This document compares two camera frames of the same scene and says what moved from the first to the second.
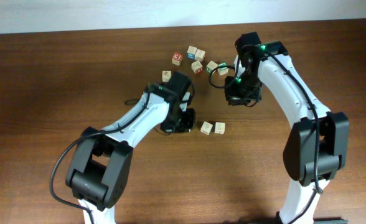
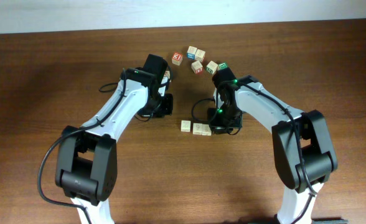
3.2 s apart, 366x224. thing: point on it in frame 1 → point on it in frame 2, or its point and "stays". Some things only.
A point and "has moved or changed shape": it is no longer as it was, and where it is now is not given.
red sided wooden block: [197, 67] stays
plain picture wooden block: [200, 55] stays
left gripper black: [190, 123] → [167, 109]
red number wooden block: [177, 58] stays
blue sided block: [220, 127] has moved or changed shape
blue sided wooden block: [191, 52] stays
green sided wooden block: [211, 66] stays
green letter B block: [223, 71] stays
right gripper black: [241, 97] → [223, 123]
